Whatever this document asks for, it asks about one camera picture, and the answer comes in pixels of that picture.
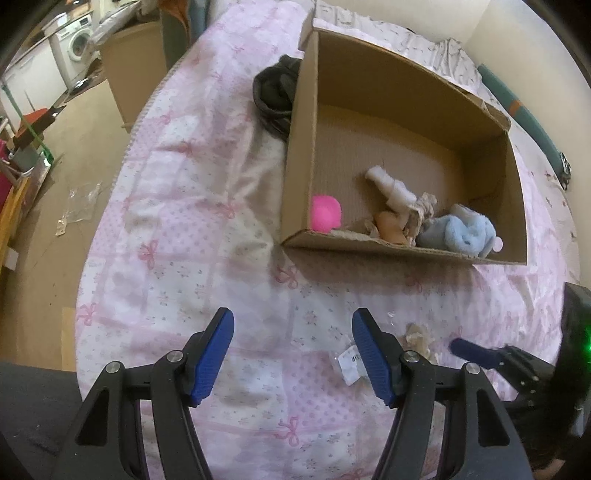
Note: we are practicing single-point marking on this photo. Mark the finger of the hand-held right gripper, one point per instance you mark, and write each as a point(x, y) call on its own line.
point(475, 353)

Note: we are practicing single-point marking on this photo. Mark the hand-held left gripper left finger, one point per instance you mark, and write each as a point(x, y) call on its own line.
point(212, 355)

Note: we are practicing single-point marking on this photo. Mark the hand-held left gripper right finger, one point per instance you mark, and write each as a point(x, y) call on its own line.
point(374, 360)

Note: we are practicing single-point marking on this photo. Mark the small clear labelled packet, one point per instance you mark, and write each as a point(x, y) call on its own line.
point(349, 362)

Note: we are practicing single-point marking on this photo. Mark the blue fluffy headband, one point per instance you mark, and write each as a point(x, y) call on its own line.
point(461, 235)

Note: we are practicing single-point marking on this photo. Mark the white embroidered sock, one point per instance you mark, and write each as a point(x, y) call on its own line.
point(464, 210)

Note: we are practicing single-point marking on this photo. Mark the pink round sponge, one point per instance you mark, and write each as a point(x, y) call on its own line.
point(325, 212)

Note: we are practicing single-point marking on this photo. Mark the brown cardboard box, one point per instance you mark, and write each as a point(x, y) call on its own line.
point(392, 115)

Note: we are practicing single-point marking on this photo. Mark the pink bow print blanket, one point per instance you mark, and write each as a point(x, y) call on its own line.
point(184, 230)

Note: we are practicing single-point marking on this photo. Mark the person's left leg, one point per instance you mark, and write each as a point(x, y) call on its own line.
point(32, 415)

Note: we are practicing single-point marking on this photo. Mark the black white checkered cloth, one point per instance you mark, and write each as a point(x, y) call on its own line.
point(564, 168)

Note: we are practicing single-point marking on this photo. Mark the clear plastic wrapper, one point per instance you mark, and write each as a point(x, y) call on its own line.
point(62, 226)
point(85, 196)

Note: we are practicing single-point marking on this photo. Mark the yellow wooden crate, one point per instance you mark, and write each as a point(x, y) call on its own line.
point(9, 217)

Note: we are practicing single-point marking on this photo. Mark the black clothing item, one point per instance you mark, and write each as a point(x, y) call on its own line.
point(274, 99)

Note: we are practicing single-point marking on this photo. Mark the red plastic dustpan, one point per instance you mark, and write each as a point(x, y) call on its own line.
point(37, 121)

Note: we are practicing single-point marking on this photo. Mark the wooden nightstand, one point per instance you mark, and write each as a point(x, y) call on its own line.
point(134, 69)

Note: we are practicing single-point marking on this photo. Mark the white counter cabinet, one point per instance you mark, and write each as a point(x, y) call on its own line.
point(27, 87)

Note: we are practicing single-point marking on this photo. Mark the white washing machine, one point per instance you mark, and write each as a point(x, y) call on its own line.
point(76, 44)

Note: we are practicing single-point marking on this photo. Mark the white plastic bag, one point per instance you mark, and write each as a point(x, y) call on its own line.
point(117, 21)

